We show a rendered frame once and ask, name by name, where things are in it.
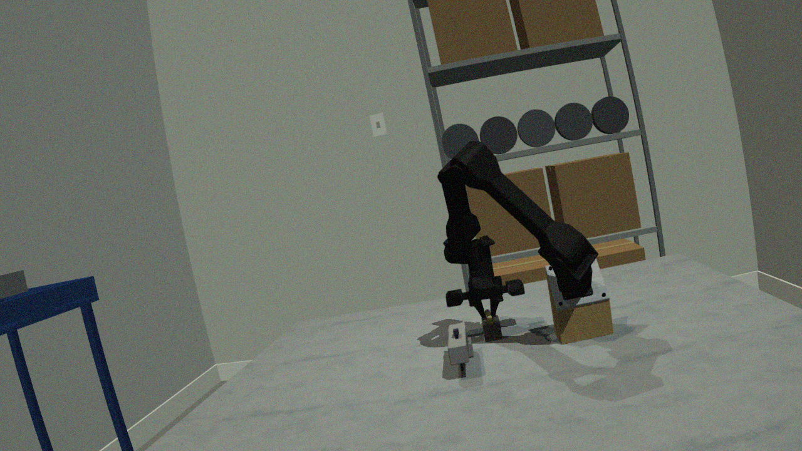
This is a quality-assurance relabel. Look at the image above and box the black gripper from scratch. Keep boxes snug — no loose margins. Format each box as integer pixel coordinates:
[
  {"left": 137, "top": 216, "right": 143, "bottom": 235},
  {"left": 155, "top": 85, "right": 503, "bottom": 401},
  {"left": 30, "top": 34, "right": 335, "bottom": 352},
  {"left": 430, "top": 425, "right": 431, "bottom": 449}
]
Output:
[{"left": 445, "top": 263, "right": 525, "bottom": 318}]

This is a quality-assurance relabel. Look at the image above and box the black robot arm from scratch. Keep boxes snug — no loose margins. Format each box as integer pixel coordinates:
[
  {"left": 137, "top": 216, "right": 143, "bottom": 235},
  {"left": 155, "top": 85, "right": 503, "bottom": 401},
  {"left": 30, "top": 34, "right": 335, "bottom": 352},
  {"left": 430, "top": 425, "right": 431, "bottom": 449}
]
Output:
[{"left": 438, "top": 141, "right": 598, "bottom": 301}]

